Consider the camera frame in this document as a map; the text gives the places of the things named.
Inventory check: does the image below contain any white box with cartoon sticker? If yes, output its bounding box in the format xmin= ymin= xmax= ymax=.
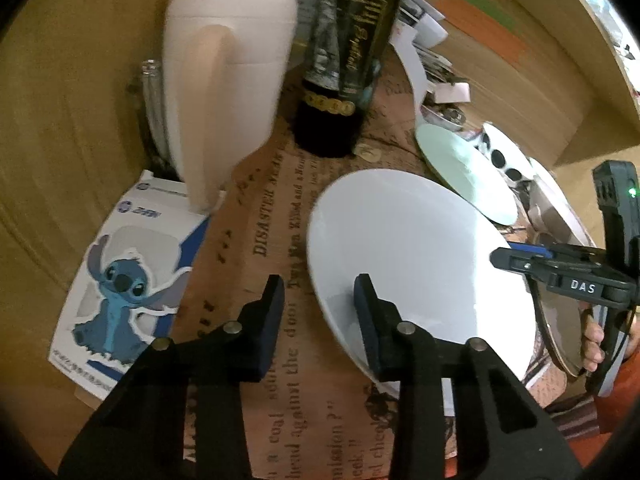
xmin=47 ymin=170 xmax=223 ymax=401

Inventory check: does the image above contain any person's right hand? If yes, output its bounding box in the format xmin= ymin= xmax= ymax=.
xmin=579 ymin=309 xmax=609 ymax=374

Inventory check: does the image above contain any small white box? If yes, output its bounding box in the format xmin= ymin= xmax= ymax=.
xmin=431 ymin=81 xmax=472 ymax=107

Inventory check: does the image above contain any striped cloth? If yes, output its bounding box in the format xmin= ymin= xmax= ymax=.
xmin=547 ymin=395 xmax=601 ymax=442

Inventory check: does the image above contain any pile of papers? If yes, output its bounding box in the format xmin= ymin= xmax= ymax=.
xmin=397 ymin=0 xmax=471 ymax=86

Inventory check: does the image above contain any orange sticky note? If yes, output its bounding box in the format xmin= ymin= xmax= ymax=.
xmin=440 ymin=0 xmax=529 ymax=64

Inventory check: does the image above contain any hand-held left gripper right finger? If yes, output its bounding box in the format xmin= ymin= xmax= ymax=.
xmin=353 ymin=273 xmax=583 ymax=480

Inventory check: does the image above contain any white plate with black dots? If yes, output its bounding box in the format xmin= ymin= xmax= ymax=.
xmin=470 ymin=121 xmax=535 ymax=191

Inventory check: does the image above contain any dark glass bottle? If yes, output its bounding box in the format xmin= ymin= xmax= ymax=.
xmin=291 ymin=0 xmax=407 ymax=158

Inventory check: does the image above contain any light green plate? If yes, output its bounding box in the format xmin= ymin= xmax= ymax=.
xmin=415 ymin=124 xmax=519 ymax=224

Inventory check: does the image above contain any clear glass jar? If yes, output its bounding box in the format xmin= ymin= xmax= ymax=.
xmin=135 ymin=59 xmax=173 ymax=171

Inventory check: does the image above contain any person's right forearm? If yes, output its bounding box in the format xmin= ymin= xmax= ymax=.
xmin=597 ymin=352 xmax=640 ymax=436

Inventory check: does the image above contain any bowl of glass beads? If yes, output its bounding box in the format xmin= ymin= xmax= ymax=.
xmin=420 ymin=103 xmax=469 ymax=131

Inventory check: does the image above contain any newspaper print mat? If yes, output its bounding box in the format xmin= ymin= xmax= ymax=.
xmin=175 ymin=45 xmax=606 ymax=480

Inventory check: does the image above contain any large white plate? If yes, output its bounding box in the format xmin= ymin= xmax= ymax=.
xmin=306 ymin=169 xmax=537 ymax=417

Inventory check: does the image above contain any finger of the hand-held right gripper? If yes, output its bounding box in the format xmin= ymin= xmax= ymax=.
xmin=489 ymin=245 xmax=557 ymax=278
xmin=547 ymin=243 xmax=609 ymax=266

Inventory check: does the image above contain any green sticky note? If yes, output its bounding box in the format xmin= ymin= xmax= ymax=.
xmin=452 ymin=0 xmax=519 ymax=31

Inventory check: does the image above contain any grey plate silver rim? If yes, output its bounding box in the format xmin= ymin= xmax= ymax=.
xmin=530 ymin=232 xmax=602 ymax=379

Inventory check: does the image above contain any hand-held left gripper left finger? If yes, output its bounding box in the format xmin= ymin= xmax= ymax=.
xmin=57 ymin=274 xmax=286 ymax=480

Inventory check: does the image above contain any cream ceramic mug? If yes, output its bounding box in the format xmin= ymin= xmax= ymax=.
xmin=161 ymin=0 xmax=299 ymax=212

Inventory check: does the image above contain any white plate beige centre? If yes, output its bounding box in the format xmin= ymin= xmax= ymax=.
xmin=527 ymin=157 xmax=597 ymax=247

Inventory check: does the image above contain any long white paper strip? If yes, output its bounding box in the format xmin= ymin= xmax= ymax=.
xmin=390 ymin=25 xmax=437 ymax=126

